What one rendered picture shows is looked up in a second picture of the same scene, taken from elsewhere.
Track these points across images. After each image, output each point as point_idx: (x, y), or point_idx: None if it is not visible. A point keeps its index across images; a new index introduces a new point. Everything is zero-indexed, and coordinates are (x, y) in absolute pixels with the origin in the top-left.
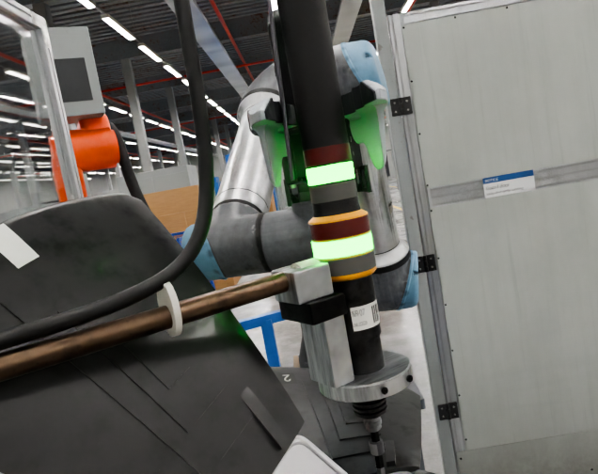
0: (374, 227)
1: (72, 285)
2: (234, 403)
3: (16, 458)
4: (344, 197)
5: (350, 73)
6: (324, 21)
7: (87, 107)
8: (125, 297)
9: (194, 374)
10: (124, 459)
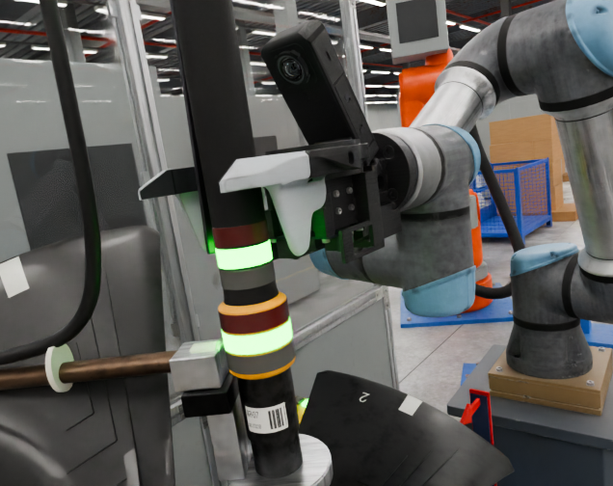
0: (602, 228)
1: (39, 318)
2: (116, 461)
3: None
4: (237, 287)
5: (569, 38)
6: (217, 77)
7: (433, 44)
8: (15, 354)
9: (93, 422)
10: (16, 476)
